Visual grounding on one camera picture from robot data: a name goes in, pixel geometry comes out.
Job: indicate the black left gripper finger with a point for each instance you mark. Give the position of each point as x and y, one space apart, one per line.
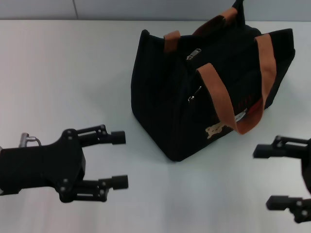
117 138
119 182

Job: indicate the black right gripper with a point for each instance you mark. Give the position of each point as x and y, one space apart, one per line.
307 170

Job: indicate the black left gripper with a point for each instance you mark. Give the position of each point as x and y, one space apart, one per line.
36 167

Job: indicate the silver pocket zipper pull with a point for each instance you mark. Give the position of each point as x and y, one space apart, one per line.
193 96

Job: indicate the silver bag opening zipper pull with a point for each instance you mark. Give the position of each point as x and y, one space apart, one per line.
194 54

